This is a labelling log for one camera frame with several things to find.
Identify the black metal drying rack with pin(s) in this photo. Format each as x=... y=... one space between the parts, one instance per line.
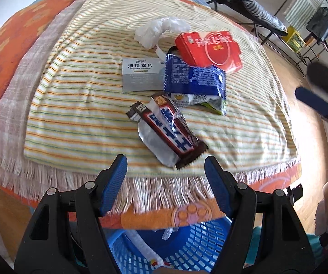
x=298 y=60

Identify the blue plastic basket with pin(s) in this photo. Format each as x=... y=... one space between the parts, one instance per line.
x=192 y=245

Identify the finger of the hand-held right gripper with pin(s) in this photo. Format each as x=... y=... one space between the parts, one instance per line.
x=312 y=100
x=326 y=77

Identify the crumpled white plastic bag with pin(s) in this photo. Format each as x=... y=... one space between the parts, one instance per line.
x=152 y=31

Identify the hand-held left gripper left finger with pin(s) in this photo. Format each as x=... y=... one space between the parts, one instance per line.
x=114 y=185

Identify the green white striped towel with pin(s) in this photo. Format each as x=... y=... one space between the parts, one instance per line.
x=302 y=8

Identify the red cardboard box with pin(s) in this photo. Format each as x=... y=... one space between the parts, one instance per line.
x=209 y=48

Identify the dark hanging garment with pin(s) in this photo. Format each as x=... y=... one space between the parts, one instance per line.
x=319 y=22

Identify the striped towel cloth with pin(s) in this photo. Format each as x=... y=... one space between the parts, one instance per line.
x=18 y=105

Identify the opened silver-lined brown wrapper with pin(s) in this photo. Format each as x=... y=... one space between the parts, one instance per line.
x=152 y=139

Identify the black white striped garment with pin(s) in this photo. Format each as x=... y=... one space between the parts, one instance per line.
x=262 y=11

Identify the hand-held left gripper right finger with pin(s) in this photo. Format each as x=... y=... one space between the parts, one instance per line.
x=216 y=182

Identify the yellow plastic crate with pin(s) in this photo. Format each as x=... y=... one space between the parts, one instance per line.
x=294 y=38

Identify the blue snack packet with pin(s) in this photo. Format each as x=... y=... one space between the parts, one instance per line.
x=192 y=77

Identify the small black device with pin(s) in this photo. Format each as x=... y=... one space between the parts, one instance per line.
x=296 y=194

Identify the white wrapper scrap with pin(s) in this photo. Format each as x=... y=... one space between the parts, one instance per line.
x=145 y=247

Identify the teal cloth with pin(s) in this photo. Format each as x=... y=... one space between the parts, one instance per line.
x=311 y=242

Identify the grey alcohol pad box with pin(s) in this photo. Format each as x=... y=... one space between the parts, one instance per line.
x=141 y=74

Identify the brown chocolate bar wrapper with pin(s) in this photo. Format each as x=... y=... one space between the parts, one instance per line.
x=175 y=128

